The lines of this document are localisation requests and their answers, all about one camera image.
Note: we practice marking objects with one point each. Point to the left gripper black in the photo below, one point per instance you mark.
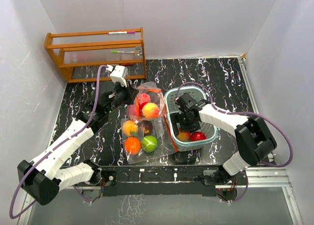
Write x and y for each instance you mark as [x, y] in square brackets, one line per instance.
[130, 92]

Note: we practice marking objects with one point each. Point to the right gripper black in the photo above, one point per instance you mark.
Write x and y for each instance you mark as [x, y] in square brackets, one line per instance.
[176, 118]

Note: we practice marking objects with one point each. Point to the pink peach toy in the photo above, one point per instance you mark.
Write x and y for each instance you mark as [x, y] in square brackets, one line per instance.
[143, 98]

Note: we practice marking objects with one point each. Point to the bright red apple toy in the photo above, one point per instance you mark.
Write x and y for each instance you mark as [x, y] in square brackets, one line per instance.
[132, 112]

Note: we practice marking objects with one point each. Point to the small orange peach toy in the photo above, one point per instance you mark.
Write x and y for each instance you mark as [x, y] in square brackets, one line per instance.
[183, 136]

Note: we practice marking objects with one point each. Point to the yellow orange peach toy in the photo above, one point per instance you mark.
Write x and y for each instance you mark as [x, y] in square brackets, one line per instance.
[150, 110]

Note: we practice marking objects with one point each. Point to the light blue plastic basket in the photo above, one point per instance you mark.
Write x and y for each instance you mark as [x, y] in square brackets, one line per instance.
[209, 130]

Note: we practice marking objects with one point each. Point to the yellow lemon toy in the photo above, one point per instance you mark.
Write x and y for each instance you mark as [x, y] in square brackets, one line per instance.
[130, 128]

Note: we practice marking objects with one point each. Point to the green apple toy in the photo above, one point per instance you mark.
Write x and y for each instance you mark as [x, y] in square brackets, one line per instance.
[149, 143]

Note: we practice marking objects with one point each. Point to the clear zip bag orange zipper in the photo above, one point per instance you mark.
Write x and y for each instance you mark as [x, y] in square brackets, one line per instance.
[165, 146]

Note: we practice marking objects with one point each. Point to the orange persimmon toy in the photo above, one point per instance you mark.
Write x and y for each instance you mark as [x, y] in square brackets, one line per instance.
[132, 145]

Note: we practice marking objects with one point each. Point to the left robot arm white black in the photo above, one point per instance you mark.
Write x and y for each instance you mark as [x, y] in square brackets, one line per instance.
[42, 178]

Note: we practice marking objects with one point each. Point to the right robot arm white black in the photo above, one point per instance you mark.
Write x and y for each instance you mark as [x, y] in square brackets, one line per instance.
[253, 137]

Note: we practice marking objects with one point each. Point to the green marker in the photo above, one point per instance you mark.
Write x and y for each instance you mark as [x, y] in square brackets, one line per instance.
[122, 52]

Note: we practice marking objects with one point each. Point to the wooden shelf rack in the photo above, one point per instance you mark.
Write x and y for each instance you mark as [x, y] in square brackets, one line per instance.
[70, 51]

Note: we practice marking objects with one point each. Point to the pink white marker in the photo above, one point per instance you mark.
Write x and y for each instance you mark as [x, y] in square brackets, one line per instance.
[121, 32]

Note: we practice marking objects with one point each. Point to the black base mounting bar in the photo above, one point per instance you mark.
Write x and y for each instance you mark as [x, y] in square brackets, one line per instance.
[159, 180]

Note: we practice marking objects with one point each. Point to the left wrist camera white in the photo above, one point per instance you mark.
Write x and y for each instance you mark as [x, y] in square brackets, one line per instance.
[118, 74]

